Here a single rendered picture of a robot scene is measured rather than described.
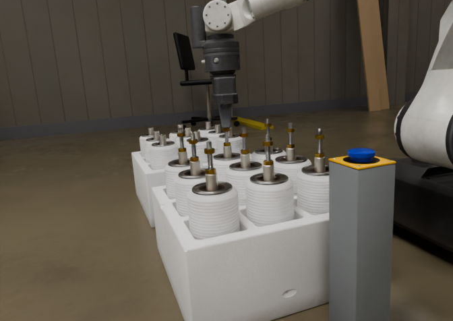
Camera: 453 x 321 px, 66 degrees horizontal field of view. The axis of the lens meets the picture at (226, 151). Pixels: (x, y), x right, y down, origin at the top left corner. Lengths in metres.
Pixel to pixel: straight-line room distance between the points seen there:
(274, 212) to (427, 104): 0.36
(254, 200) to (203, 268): 0.16
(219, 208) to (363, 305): 0.27
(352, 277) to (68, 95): 3.53
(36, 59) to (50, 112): 0.52
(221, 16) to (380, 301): 0.64
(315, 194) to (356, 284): 0.20
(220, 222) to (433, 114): 0.44
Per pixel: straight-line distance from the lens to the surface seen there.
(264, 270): 0.67
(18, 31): 3.98
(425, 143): 0.75
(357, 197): 0.55
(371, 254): 0.60
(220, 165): 0.87
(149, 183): 1.12
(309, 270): 0.72
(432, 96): 0.78
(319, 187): 0.72
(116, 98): 3.86
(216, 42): 0.85
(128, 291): 0.87
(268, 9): 0.88
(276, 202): 0.67
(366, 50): 4.35
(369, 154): 0.56
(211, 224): 0.63
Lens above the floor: 0.45
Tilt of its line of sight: 12 degrees down
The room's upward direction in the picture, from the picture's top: 3 degrees counter-clockwise
